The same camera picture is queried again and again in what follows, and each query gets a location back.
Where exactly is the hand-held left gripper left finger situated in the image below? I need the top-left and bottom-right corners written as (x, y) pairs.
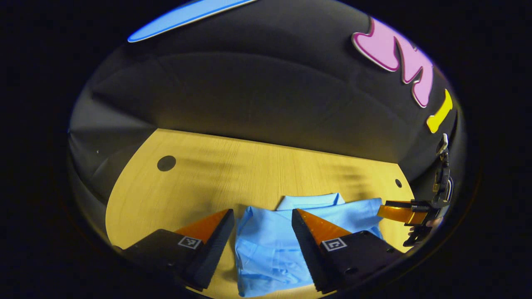
top-left (112, 208), bottom-right (235, 291)

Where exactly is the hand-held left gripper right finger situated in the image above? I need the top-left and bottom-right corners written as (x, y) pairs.
top-left (291, 208), bottom-right (404, 294)

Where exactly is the light blue T-shirt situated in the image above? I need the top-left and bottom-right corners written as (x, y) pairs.
top-left (235, 192), bottom-right (385, 298)

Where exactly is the large black table grommet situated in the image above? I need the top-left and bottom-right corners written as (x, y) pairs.
top-left (157, 155), bottom-right (177, 172)

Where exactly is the black backdrop cloth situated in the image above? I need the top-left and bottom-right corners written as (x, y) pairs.
top-left (68, 0), bottom-right (467, 208)

